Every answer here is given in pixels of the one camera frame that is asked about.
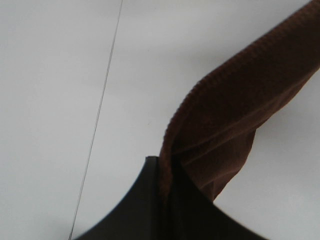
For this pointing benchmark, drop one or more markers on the brown towel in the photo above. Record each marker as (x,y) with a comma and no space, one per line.
(212,132)

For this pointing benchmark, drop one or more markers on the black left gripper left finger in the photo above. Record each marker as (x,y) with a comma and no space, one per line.
(138,215)

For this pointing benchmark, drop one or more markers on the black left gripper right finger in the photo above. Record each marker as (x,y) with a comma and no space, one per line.
(257,210)

